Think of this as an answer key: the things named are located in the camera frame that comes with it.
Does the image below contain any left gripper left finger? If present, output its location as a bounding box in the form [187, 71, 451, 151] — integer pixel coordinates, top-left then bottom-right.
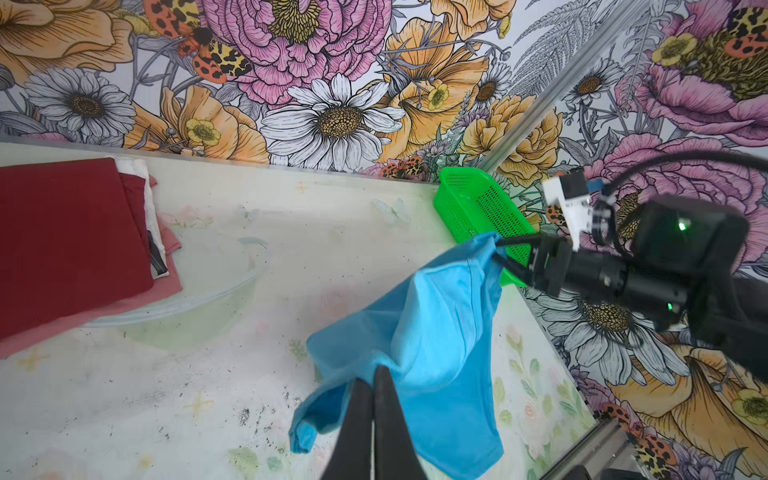
[321, 379, 374, 480]

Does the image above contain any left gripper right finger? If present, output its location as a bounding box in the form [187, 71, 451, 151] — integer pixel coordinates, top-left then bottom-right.
[373, 365, 426, 480]

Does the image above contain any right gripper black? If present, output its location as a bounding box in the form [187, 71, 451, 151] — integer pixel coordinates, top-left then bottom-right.
[492, 233, 690, 318]

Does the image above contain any green plastic basket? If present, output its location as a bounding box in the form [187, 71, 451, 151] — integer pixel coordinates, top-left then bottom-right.
[434, 167, 535, 262]

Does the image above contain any blue t-shirt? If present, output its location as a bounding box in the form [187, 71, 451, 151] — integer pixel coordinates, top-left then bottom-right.
[289, 233, 503, 479]

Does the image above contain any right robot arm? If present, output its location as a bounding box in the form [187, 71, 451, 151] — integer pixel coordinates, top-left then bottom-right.
[493, 195, 767, 380]

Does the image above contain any pink folded t-shirt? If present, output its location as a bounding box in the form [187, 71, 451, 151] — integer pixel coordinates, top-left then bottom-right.
[1, 174, 181, 358]

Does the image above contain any dark red folded t-shirt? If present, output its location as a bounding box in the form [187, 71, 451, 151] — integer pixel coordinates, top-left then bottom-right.
[1, 158, 154, 338]

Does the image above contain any white folded t-shirt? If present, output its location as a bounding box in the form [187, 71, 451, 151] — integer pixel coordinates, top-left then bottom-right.
[114, 156, 169, 279]

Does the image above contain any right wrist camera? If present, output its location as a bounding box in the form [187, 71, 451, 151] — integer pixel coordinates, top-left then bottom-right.
[541, 169, 604, 252]

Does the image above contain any right aluminium corner post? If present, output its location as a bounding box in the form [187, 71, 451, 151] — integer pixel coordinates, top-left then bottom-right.
[477, 1, 651, 172]

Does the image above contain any aluminium front rail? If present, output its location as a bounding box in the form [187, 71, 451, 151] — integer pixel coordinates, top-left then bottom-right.
[541, 420, 647, 480]

